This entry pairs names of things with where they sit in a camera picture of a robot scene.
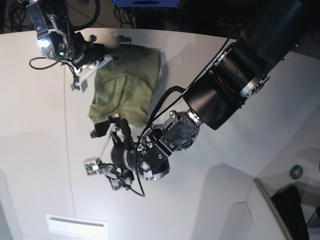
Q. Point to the green t-shirt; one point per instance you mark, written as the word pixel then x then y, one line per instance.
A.
pixel 126 87

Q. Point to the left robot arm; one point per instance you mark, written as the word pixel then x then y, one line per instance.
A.
pixel 234 75

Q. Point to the blue box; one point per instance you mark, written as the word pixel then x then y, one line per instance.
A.
pixel 148 3

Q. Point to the black keyboard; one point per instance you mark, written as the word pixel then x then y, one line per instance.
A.
pixel 288 205

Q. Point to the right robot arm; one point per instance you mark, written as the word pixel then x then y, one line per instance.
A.
pixel 59 40

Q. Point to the white label plate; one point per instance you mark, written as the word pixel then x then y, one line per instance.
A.
pixel 86 229

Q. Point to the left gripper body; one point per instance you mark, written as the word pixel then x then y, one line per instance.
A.
pixel 122 153

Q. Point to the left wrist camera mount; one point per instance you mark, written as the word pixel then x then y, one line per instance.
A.
pixel 102 155

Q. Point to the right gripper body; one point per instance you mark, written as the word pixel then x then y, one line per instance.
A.
pixel 85 52

